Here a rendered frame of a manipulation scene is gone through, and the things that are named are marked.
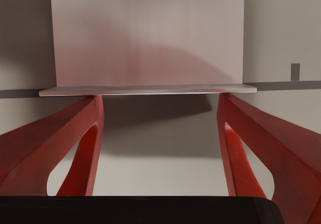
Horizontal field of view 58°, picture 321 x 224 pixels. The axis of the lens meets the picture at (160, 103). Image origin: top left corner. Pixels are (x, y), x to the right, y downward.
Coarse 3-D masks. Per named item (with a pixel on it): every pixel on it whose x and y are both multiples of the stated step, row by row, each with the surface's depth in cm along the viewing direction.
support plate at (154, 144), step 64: (0, 0) 13; (256, 0) 13; (320, 0) 13; (0, 64) 13; (256, 64) 13; (320, 64) 13; (0, 128) 14; (128, 128) 14; (192, 128) 14; (320, 128) 14; (128, 192) 14; (192, 192) 14
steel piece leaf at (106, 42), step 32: (64, 0) 13; (96, 0) 13; (128, 0) 13; (160, 0) 13; (192, 0) 13; (224, 0) 13; (64, 32) 13; (96, 32) 13; (128, 32) 13; (160, 32) 13; (192, 32) 13; (224, 32) 13; (64, 64) 13; (96, 64) 13; (128, 64) 13; (160, 64) 13; (192, 64) 13; (224, 64) 13
